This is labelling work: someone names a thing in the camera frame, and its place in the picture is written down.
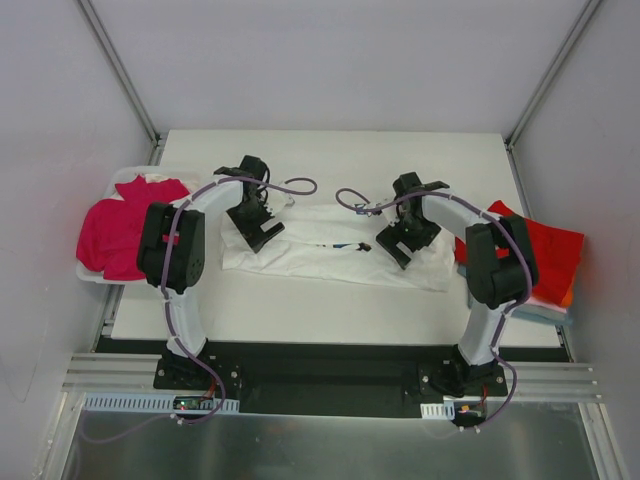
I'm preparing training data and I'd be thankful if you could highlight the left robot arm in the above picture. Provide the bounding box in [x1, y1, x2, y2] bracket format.
[137, 156, 284, 389]

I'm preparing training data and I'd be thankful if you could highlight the white slotted cable duct left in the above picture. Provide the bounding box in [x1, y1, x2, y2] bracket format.
[84, 393, 240, 415]

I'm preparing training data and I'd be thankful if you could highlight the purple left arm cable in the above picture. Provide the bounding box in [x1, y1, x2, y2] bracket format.
[79, 177, 319, 444]

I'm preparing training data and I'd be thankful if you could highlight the blue-grey folded t-shirt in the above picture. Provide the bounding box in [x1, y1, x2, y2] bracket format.
[512, 305, 573, 327]

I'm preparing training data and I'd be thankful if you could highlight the magenta t-shirt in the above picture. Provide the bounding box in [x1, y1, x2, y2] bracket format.
[76, 175, 190, 282]

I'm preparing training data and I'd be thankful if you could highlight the orange folded t-shirt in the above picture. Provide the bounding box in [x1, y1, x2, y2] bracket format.
[559, 286, 574, 309]

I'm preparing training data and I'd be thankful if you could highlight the white plastic basket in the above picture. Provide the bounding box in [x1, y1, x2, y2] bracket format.
[76, 166, 201, 284]

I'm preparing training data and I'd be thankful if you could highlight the white slotted cable duct right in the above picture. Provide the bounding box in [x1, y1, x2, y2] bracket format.
[420, 401, 455, 421]

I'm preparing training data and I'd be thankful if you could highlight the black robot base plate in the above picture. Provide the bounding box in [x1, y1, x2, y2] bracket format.
[153, 341, 507, 418]

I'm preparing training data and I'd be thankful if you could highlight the red folded t-shirt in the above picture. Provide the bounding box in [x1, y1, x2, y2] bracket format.
[454, 200, 584, 309]

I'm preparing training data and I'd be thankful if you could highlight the grey aluminium frame post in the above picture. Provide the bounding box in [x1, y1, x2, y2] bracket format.
[505, 0, 606, 152]

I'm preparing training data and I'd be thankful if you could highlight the white t-shirt with flower print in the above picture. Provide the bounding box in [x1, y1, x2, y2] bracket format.
[221, 204, 455, 292]

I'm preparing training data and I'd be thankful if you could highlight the left rear frame post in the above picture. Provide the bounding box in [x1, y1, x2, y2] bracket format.
[74, 0, 162, 149]

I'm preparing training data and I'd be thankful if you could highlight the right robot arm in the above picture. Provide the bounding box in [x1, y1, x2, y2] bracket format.
[376, 173, 539, 395]

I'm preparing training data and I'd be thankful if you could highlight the pink folded t-shirt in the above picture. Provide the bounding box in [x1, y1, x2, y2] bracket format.
[525, 296, 568, 315]

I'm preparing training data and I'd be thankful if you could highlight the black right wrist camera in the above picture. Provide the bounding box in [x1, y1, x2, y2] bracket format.
[392, 172, 422, 198]

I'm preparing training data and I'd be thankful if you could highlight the white slotted cable duct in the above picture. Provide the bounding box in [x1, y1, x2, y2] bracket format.
[420, 401, 455, 421]
[84, 393, 240, 415]

